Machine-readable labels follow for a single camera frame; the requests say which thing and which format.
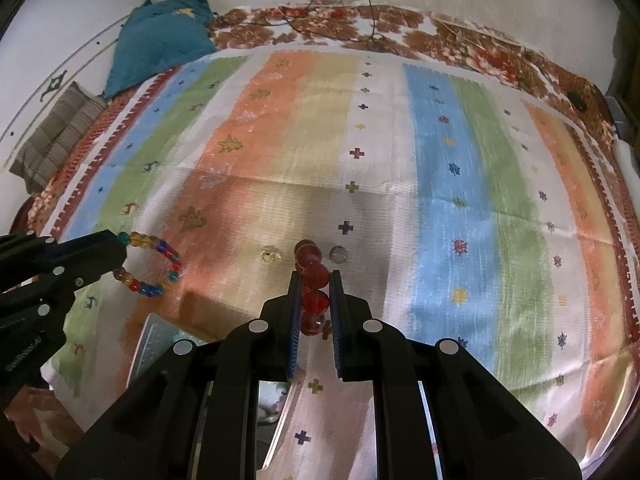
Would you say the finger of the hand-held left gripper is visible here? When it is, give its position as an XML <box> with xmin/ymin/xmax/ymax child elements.
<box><xmin>30</xmin><ymin>255</ymin><xmax>126</xmax><ymax>306</ymax></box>
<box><xmin>35</xmin><ymin>230</ymin><xmax>129</xmax><ymax>267</ymax></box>

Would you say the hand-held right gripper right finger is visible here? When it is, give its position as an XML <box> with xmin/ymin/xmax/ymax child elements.
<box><xmin>330</xmin><ymin>270</ymin><xmax>583</xmax><ymax>480</ymax></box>

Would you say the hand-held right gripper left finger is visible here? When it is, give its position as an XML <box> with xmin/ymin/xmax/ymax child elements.
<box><xmin>55</xmin><ymin>270</ymin><xmax>306</xmax><ymax>480</ymax></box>

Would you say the red bead bracelet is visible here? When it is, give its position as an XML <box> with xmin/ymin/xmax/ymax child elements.
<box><xmin>294</xmin><ymin>239</ymin><xmax>332</xmax><ymax>337</ymax></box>

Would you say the multicoloured bead bracelet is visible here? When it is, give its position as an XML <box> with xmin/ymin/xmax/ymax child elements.
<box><xmin>114</xmin><ymin>231</ymin><xmax>184</xmax><ymax>297</ymax></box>

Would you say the silver metal tin box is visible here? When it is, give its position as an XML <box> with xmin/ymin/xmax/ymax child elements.
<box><xmin>127</xmin><ymin>312</ymin><xmax>296</xmax><ymax>471</ymax></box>

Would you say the brown striped cushion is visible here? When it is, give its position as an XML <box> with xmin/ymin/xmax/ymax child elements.
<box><xmin>9</xmin><ymin>81</ymin><xmax>109</xmax><ymax>195</ymax></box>

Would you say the colourful striped mat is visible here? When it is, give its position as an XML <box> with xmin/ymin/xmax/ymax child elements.
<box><xmin>40</xmin><ymin>47</ymin><xmax>634</xmax><ymax>480</ymax></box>

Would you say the white decorated headboard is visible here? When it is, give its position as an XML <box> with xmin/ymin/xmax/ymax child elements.
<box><xmin>0</xmin><ymin>2</ymin><xmax>151</xmax><ymax>166</ymax></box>

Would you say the teal pillow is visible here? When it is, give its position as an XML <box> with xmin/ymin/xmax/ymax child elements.
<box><xmin>102</xmin><ymin>0</ymin><xmax>219</xmax><ymax>101</ymax></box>

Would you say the white bolster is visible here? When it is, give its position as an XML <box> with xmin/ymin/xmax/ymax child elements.
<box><xmin>612</xmin><ymin>139</ymin><xmax>640</xmax><ymax>187</ymax></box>

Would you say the thin black cable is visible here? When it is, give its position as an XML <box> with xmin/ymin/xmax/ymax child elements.
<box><xmin>362</xmin><ymin>0</ymin><xmax>387</xmax><ymax>44</ymax></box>

